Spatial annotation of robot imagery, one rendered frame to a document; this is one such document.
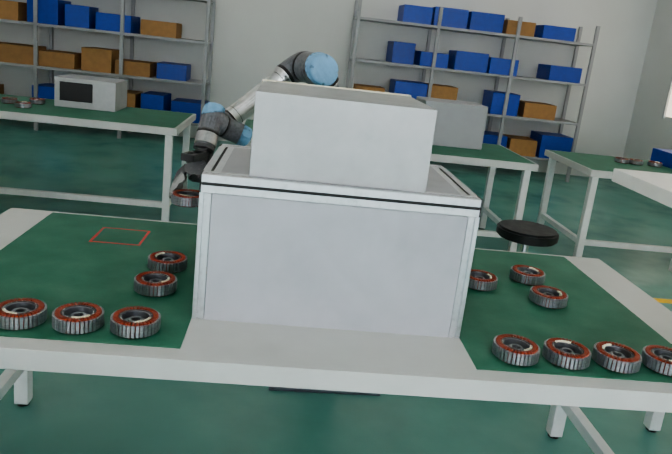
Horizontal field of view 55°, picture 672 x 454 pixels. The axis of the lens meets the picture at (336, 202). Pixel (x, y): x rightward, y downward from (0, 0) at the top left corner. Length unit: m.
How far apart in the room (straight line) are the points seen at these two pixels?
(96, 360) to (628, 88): 8.89
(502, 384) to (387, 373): 0.26
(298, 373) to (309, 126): 0.56
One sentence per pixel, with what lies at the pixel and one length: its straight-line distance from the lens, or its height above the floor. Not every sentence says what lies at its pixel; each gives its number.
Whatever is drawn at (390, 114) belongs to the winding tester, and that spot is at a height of 1.30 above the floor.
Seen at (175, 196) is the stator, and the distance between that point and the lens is 2.11.
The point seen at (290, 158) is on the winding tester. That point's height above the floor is 1.17.
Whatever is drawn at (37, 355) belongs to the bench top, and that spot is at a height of 0.74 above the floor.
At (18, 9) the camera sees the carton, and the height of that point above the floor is 1.41.
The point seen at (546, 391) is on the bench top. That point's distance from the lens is 1.59.
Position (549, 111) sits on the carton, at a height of 0.89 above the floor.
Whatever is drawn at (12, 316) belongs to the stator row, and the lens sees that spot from 1.60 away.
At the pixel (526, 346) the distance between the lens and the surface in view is 1.68.
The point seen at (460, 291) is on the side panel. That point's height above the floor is 0.87.
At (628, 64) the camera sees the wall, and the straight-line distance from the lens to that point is 9.74.
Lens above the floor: 1.45
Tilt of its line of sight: 14 degrees down
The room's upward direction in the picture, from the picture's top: 6 degrees clockwise
